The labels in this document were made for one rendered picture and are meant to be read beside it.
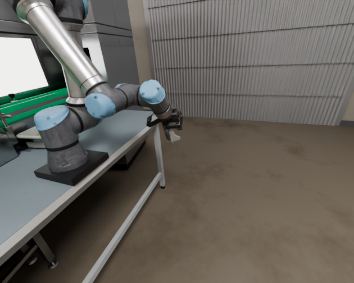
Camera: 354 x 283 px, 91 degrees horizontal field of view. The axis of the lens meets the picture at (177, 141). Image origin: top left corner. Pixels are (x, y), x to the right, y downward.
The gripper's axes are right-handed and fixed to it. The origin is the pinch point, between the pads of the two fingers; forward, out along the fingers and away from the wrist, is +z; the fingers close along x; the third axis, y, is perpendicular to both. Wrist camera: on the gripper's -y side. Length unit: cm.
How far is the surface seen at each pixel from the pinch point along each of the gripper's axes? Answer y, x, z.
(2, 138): -74, -10, -26
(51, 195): -35, -34, -27
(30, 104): -85, 17, -13
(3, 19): -101, 65, -34
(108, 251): -40, -62, 22
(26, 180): -53, -29, -24
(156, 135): -27, 17, 44
